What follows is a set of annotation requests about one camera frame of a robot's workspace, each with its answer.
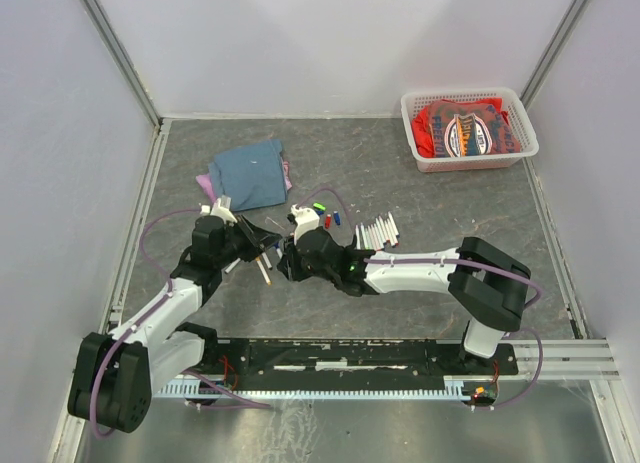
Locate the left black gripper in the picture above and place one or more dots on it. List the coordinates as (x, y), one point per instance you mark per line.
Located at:
(260, 237)

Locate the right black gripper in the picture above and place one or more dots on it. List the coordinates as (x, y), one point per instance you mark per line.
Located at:
(288, 262)

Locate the blue cloth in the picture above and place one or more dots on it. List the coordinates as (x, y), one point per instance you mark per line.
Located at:
(265, 149)

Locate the pink cloth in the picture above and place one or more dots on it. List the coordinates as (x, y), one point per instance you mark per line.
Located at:
(210, 188)

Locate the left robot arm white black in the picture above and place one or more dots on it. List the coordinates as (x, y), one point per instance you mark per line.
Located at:
(117, 373)

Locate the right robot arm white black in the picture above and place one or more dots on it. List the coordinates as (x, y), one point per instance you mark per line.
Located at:
(489, 284)

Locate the yellow cap marker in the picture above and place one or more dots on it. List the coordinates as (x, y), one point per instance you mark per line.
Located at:
(263, 271)

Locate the tilted blue cap marker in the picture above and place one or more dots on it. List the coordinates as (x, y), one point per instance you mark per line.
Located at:
(231, 266)

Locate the white plastic basket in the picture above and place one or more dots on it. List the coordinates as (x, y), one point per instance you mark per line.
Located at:
(412, 103)

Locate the red printed cloth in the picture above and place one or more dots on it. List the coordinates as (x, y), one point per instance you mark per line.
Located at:
(449, 129)

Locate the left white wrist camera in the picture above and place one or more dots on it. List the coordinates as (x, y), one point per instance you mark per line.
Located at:
(220, 208)

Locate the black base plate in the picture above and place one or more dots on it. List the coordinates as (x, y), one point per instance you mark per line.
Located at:
(241, 356)

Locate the aluminium rail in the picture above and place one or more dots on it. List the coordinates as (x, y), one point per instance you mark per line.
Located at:
(566, 360)

